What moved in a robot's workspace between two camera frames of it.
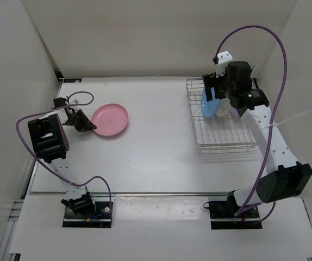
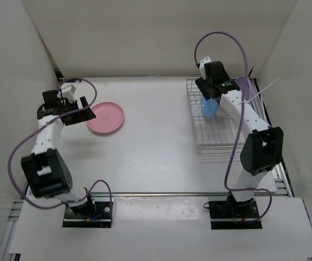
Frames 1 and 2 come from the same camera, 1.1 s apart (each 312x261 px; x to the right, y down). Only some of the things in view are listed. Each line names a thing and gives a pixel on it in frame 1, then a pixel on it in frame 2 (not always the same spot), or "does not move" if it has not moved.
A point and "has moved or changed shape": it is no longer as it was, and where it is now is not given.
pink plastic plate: (110, 119) has moved or changed shape
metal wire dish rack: (229, 132) does not move
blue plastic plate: (210, 108) does not move
